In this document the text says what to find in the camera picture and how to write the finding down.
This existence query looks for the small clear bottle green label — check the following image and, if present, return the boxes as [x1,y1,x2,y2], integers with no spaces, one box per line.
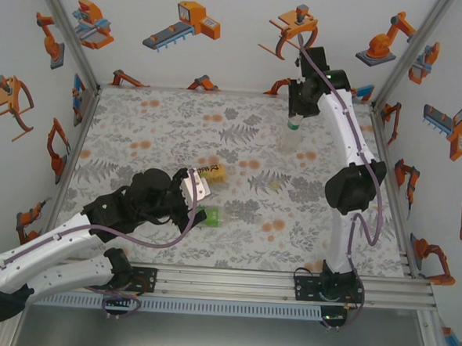
[194,204,245,232]

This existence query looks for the clear bottle green white label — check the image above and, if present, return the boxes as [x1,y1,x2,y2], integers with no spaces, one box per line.
[278,115,305,153]

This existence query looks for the yellow labelled plastic bottle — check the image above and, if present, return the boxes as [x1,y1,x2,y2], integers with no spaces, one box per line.
[193,161,229,186]

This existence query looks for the small controller board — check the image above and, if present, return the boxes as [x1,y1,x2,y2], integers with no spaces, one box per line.
[103,292,132,307]
[321,310,347,325]

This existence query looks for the grey metal sheet panel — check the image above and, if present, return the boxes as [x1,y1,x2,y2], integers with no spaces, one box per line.
[0,283,455,346]

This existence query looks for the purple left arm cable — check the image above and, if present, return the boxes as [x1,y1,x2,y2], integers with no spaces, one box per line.
[0,157,200,301]

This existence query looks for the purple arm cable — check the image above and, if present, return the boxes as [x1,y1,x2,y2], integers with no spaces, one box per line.
[0,157,200,301]
[283,32,394,277]

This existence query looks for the aluminium back rail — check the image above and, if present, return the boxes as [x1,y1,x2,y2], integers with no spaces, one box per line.
[97,81,376,108]

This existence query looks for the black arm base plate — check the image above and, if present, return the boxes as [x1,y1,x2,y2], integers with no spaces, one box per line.
[128,266,159,294]
[292,274,323,303]

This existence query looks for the long aluminium base rail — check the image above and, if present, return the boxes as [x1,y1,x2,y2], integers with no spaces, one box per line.
[16,254,438,314]

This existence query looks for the red and black wires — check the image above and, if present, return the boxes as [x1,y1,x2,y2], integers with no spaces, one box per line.
[131,275,150,297]
[342,289,363,311]

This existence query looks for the white slotted cable duct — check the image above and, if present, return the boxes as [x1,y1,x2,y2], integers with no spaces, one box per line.
[34,289,326,323]

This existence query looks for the aluminium side rail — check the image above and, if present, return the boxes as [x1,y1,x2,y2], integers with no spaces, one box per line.
[359,103,448,284]
[16,81,102,265]

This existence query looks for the short purple cable loop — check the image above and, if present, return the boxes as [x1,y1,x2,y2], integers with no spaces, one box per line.
[99,288,145,324]
[319,276,366,336]

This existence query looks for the aluminium frame post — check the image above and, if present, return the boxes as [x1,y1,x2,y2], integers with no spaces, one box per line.
[25,0,107,94]
[370,0,457,115]

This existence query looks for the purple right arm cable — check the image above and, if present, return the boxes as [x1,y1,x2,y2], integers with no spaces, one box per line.
[283,32,394,277]

